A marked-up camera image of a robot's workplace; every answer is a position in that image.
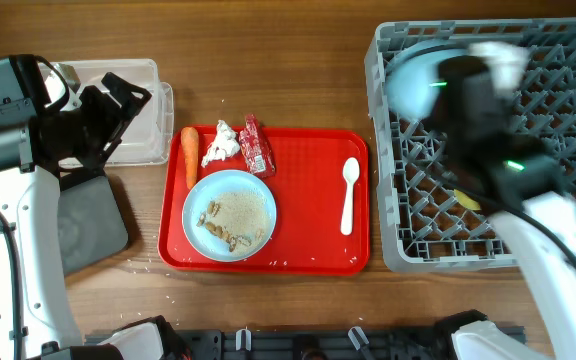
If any red snack wrapper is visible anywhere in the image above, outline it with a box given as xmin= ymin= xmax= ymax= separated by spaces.
xmin=239 ymin=114 xmax=276 ymax=178

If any yellow plastic cup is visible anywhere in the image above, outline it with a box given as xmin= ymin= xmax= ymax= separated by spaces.
xmin=453 ymin=189 xmax=481 ymax=211

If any grey dishwasher rack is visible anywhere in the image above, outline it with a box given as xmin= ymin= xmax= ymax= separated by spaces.
xmin=364 ymin=18 xmax=576 ymax=272

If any light blue plate with rice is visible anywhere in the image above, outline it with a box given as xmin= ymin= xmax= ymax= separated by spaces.
xmin=181 ymin=170 xmax=278 ymax=263

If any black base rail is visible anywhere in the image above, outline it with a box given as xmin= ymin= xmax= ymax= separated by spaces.
xmin=85 ymin=309 xmax=527 ymax=360

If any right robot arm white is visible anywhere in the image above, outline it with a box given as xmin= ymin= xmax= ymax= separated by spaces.
xmin=425 ymin=55 xmax=576 ymax=359

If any clear plastic bin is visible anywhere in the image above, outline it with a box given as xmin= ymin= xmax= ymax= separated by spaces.
xmin=39 ymin=59 xmax=174 ymax=167

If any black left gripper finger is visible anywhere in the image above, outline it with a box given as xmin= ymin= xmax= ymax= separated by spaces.
xmin=98 ymin=120 xmax=130 ymax=168
xmin=102 ymin=72 xmax=152 ymax=125

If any orange carrot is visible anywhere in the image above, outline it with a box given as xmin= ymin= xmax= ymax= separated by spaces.
xmin=181 ymin=127 xmax=199 ymax=189

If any red plastic tray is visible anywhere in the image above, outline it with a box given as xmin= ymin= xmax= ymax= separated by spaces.
xmin=158 ymin=127 xmax=370 ymax=276

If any white plastic spoon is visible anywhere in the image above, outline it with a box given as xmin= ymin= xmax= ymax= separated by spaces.
xmin=340 ymin=157 xmax=360 ymax=236

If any crumpled white tissue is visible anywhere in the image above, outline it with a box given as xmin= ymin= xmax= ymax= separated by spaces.
xmin=201 ymin=120 xmax=241 ymax=168

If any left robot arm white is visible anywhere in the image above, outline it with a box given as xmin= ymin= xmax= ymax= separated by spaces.
xmin=0 ymin=54 xmax=151 ymax=359

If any black bin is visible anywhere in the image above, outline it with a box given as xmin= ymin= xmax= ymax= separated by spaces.
xmin=0 ymin=169 xmax=130 ymax=303

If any light blue bowl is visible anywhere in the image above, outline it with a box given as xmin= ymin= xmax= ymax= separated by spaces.
xmin=384 ymin=40 xmax=467 ymax=121

